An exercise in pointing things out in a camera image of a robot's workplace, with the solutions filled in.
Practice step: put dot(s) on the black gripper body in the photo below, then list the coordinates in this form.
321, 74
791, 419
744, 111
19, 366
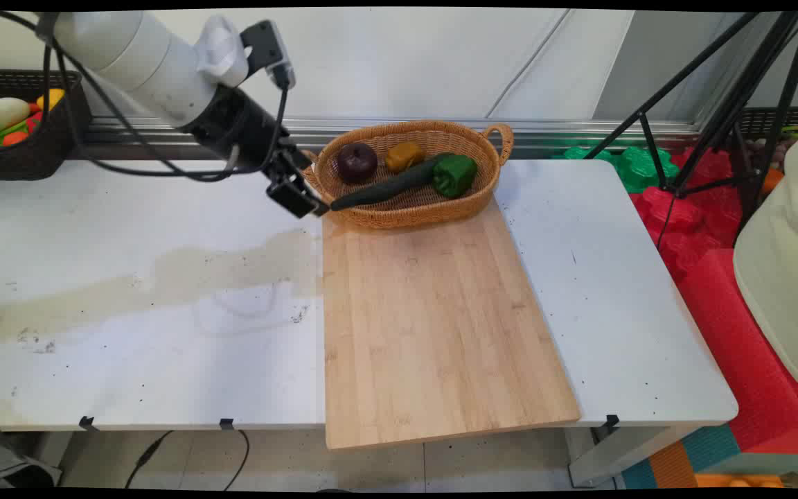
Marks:
243, 132

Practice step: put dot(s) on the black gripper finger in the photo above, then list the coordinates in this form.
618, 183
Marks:
298, 197
302, 165

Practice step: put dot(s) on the dark green cucumber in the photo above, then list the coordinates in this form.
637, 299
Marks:
392, 187

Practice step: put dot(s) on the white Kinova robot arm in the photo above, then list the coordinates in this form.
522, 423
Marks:
136, 59

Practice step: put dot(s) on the dark purple onion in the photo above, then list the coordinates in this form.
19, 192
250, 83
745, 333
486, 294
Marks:
357, 163

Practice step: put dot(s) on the yellow bell pepper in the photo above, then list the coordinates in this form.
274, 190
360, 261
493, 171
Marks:
404, 156

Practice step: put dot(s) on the oval wicker basket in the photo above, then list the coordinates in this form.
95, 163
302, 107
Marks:
406, 204

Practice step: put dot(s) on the green bell pepper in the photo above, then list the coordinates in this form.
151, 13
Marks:
454, 174

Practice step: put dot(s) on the bamboo cutting board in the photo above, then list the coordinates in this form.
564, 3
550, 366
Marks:
433, 326

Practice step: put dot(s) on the yellow toy vegetable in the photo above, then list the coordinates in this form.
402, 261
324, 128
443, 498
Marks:
52, 98

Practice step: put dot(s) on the black woven storage basket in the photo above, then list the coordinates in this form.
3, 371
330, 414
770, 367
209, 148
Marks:
32, 156

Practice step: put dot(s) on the orange toy vegetable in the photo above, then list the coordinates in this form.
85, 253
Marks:
14, 138

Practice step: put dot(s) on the black table clip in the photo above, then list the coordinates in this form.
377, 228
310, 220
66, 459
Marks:
86, 422
227, 423
612, 421

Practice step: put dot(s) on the white toy radish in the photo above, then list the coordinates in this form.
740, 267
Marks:
1, 114

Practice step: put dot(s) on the green foam mat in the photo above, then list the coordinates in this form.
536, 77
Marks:
638, 170

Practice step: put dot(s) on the grey bag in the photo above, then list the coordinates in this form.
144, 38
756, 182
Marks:
11, 468

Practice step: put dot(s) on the black tripod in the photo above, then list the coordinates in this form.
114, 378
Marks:
724, 111

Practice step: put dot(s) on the red foam mat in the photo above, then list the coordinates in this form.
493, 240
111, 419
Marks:
731, 333

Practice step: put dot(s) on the black mesh crate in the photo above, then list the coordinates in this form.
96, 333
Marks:
780, 119

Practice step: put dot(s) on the teal and orange mat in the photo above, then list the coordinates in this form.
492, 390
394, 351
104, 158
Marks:
711, 450

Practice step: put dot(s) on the cream fabric cover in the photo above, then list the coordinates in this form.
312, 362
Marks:
783, 277

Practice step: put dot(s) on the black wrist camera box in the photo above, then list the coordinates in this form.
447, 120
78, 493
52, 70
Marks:
269, 50

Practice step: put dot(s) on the aluminium wall rail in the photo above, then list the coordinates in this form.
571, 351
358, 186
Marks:
406, 128

